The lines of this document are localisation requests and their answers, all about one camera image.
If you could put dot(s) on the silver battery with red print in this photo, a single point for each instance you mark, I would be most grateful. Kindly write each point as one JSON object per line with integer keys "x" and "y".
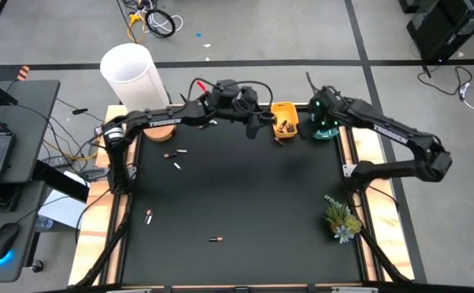
{"x": 181, "y": 151}

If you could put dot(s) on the white paper scrap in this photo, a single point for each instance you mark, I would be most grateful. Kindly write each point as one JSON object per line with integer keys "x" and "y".
{"x": 207, "y": 45}

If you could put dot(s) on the silver frame bracket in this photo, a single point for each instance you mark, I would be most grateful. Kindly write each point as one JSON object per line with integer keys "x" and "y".
{"x": 354, "y": 289}
{"x": 129, "y": 290}

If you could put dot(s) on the black side desk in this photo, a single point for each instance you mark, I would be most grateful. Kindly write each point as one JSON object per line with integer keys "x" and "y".
{"x": 29, "y": 122}

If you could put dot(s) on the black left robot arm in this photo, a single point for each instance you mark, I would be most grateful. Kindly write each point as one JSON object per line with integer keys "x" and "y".
{"x": 163, "y": 121}

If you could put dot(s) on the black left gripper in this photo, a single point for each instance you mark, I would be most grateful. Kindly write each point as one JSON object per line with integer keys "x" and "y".
{"x": 255, "y": 103}

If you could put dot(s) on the white shade table lamp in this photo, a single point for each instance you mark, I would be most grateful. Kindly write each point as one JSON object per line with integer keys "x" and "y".
{"x": 133, "y": 77}

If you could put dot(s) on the large black equipment case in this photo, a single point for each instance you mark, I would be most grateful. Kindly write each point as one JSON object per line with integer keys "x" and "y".
{"x": 452, "y": 24}

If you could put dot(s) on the black mouse with blue light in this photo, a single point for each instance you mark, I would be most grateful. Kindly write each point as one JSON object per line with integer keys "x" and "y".
{"x": 1, "y": 241}

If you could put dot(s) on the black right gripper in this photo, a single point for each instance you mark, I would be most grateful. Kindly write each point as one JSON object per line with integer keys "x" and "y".
{"x": 324, "y": 110}

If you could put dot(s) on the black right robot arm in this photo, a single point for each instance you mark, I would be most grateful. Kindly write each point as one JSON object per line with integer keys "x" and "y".
{"x": 391, "y": 134}

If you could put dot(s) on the slim copper-top black battery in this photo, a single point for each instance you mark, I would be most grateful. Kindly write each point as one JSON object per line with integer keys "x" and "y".
{"x": 282, "y": 125}

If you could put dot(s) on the black caster wheel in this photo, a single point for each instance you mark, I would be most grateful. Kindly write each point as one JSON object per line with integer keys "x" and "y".
{"x": 37, "y": 266}

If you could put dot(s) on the teal plastic bin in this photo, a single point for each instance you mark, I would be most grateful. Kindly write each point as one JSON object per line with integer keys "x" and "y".
{"x": 326, "y": 134}

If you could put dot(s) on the orange black striped marker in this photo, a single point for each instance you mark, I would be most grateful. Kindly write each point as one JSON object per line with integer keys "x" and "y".
{"x": 23, "y": 72}

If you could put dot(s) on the wooden side board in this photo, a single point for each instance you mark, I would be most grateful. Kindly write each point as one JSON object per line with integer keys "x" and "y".
{"x": 389, "y": 228}
{"x": 92, "y": 219}

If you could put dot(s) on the yellow plastic bin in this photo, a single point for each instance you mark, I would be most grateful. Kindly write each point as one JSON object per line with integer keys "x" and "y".
{"x": 279, "y": 110}

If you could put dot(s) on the potted succulent plant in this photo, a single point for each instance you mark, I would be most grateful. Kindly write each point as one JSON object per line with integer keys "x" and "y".
{"x": 340, "y": 221}

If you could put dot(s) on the white box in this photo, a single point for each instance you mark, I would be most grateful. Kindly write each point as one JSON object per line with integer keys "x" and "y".
{"x": 63, "y": 209}

